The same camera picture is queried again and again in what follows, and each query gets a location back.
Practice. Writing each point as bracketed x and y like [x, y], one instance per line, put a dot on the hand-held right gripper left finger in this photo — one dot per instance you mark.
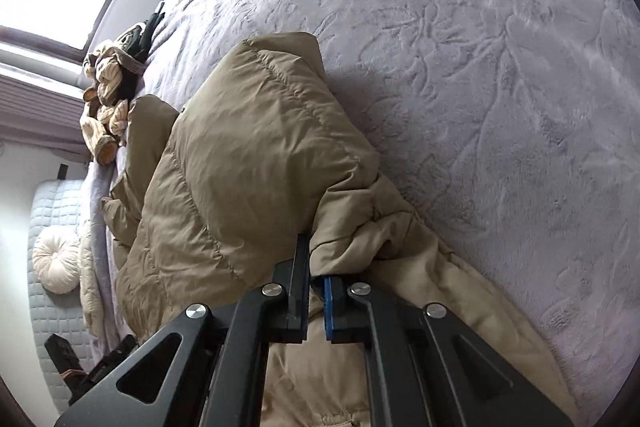
[298, 297]

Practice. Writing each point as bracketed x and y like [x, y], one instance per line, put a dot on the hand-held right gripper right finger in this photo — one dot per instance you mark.
[330, 309]

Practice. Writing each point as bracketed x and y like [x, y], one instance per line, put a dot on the khaki puffer jacket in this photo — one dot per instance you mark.
[250, 157]

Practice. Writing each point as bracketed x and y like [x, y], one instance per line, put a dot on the cream quilted bedspread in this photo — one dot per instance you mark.
[91, 297]

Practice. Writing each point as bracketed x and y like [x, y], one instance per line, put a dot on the round cream cushion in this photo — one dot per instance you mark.
[55, 259]

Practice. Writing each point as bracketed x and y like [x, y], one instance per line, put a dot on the white quilted headboard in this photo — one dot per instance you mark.
[50, 207]

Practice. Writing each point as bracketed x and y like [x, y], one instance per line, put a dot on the grey pleated curtain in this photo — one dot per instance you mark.
[40, 112]

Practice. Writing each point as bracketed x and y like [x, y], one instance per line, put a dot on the grey plush embossed blanket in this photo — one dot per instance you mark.
[450, 57]

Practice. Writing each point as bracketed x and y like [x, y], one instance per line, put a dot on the cream striped garment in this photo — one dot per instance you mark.
[107, 77]

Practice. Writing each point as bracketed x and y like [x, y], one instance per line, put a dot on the dark garment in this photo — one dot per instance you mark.
[142, 39]

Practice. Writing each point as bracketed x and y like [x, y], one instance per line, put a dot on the black wall socket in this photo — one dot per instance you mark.
[63, 172]

